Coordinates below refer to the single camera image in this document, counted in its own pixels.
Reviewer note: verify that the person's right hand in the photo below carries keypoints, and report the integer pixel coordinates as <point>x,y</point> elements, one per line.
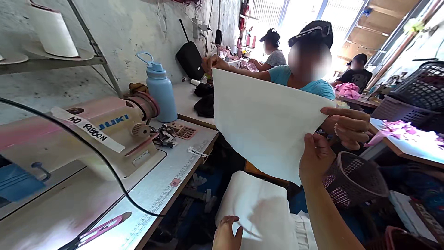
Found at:
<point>312,163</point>

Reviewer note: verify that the person's left hand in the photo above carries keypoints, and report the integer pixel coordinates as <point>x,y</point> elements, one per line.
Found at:
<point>225,236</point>

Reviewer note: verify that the person's right thumb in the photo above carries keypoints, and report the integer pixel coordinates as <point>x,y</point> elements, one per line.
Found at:
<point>308,143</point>

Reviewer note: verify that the person's left fingers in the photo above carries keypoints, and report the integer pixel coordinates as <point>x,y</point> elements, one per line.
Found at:
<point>228,219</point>

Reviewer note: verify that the person's left thumb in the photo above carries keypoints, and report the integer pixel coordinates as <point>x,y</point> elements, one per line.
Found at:
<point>238,235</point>

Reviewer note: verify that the person's right fingers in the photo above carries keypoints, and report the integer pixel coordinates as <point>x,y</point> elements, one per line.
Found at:
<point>324,146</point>

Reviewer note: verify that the large white fabric piece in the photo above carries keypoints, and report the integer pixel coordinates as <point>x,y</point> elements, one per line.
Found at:
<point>263,118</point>

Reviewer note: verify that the person's right forearm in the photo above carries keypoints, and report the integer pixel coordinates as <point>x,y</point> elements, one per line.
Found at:
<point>331,215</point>

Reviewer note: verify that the folded stack of white fabric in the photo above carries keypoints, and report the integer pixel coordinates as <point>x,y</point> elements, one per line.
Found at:
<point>258,205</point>

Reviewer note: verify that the round purple mesh basket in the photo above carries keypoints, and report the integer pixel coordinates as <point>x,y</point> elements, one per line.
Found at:
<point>360,180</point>

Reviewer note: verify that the bundle of pink garments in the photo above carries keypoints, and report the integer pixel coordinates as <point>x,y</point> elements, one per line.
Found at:
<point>348,91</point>

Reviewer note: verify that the white table strip label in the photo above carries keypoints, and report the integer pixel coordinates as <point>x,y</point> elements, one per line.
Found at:
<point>198,152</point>

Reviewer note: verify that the measuring tape strip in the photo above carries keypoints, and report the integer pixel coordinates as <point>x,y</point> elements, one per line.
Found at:
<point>158,194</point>

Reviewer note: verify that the white sewing machine table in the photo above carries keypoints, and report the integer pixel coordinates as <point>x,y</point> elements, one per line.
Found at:
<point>159,187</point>

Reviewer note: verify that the pile of pink fabric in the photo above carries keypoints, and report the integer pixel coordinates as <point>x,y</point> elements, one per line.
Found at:
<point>404,132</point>

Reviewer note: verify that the mauve rectangular mesh basket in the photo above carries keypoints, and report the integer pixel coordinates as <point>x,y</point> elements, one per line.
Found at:
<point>399,111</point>

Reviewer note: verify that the pink compartment tray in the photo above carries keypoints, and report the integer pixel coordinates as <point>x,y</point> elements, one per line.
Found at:
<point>184,132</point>

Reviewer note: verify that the white wooden-edged table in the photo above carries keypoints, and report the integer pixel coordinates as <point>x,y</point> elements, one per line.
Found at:
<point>426,151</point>

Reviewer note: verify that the pile of metal presser feet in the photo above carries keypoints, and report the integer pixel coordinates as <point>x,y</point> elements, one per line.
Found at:
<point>164,136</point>

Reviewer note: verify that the black cloth bundle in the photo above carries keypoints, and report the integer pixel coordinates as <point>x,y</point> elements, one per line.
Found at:
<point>205,104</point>

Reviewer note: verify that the black mesh basket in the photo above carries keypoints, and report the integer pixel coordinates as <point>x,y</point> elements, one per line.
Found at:
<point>425,83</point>

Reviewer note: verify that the red plastic basket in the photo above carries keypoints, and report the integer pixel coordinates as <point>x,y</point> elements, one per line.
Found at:
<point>402,239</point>

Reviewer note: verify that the pink thread snips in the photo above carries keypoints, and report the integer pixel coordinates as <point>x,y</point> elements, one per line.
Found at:
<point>102,231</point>

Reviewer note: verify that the barred window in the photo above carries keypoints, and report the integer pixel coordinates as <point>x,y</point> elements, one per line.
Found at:
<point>305,14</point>

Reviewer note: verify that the light blue water bottle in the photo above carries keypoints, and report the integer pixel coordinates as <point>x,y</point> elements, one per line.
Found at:
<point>161,92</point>

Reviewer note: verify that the black zippered case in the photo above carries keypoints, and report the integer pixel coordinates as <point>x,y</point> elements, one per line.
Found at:
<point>190,60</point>

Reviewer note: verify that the cream pink sewing machine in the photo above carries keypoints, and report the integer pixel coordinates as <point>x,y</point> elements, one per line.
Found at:
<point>100,128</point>

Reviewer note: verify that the brown cloth bundle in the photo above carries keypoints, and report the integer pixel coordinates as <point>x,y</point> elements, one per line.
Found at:
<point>138,88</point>

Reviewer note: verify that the metal shelf rack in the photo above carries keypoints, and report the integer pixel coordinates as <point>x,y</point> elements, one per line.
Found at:
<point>93,62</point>

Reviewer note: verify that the blue plastic box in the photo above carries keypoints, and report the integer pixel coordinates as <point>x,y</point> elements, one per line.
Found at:
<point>20,182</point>

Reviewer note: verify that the white thread cone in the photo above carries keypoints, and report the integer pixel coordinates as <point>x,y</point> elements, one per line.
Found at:
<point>55,32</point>

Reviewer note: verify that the grey wall socket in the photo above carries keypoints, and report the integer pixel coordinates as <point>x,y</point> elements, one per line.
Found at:
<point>196,29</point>

